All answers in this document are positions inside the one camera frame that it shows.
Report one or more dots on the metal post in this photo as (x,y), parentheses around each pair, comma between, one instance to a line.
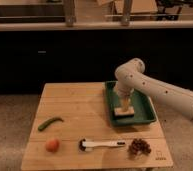
(125,20)
(69,10)

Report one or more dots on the left metal post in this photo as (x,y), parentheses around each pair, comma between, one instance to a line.
(69,10)

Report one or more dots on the brown grape bunch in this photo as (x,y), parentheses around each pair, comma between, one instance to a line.
(138,146)

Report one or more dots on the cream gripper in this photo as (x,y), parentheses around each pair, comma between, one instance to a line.
(125,104)

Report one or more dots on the orange tomato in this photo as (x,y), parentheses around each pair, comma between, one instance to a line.
(52,145)

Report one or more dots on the wooden block eraser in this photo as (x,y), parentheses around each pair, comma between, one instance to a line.
(118,112)

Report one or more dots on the white handled dish brush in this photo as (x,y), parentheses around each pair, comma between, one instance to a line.
(88,145)

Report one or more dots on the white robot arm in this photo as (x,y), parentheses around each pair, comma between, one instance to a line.
(130,75)

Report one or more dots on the right metal post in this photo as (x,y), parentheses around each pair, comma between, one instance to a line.
(125,20)

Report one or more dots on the black cabinet wall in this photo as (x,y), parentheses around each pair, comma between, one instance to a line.
(30,59)

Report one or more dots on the wooden table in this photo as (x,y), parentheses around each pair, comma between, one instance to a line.
(83,108)

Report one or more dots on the green chili pepper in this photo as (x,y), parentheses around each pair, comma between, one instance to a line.
(46,123)

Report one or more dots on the green plastic tray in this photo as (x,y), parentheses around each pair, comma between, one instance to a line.
(143,112)

